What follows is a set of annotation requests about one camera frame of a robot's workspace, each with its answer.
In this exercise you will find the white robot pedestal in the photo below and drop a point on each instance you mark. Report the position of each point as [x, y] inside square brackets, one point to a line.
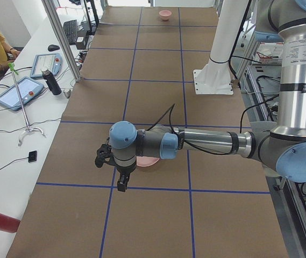
[214, 78]

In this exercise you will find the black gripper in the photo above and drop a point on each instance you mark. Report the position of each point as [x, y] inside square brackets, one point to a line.
[125, 171]

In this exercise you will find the black square sensor with wire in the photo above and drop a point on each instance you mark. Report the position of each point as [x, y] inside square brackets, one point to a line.
[32, 157]

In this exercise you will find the black computer mouse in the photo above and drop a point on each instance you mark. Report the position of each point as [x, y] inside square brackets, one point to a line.
[53, 47]

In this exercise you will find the pink plate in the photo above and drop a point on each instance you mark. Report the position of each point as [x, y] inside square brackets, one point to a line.
[144, 161]

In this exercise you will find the pink bowl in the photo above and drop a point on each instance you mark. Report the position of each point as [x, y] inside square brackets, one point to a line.
[165, 15]

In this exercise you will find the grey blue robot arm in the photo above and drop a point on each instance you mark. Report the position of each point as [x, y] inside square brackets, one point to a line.
[282, 148]

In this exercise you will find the metal stand with green clip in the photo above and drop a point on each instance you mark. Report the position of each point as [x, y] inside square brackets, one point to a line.
[29, 129]

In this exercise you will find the black water bottle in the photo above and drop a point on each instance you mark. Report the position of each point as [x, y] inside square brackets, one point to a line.
[51, 81]

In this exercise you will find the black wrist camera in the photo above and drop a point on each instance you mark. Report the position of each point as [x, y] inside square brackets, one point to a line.
[104, 155]

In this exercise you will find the aluminium frame post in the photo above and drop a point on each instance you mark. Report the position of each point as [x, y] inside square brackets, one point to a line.
[61, 37]

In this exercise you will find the black keyboard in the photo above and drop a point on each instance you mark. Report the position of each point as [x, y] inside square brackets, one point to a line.
[70, 30]

